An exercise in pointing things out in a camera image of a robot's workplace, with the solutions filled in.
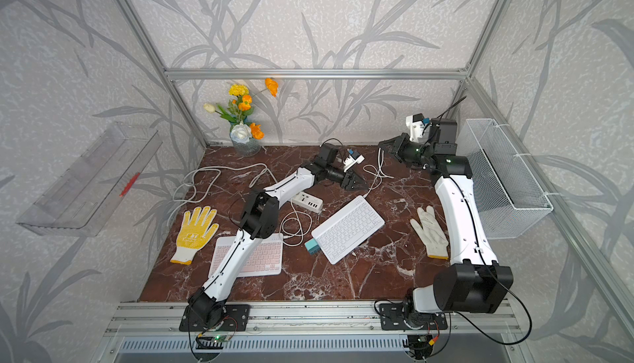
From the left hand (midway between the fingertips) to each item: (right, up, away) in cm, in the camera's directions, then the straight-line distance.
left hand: (364, 185), depth 93 cm
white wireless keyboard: (-7, -16, -3) cm, 17 cm away
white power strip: (-22, -7, +4) cm, 23 cm away
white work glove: (+25, -18, -2) cm, 30 cm away
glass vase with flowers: (-45, +18, -2) cm, 48 cm away
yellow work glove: (-64, -17, -1) cm, 66 cm away
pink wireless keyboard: (-35, -25, -8) cm, 44 cm away
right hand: (+2, +14, -20) cm, 25 cm away
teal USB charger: (-19, -21, -6) cm, 30 cm away
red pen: (-69, +2, -25) cm, 73 cm away
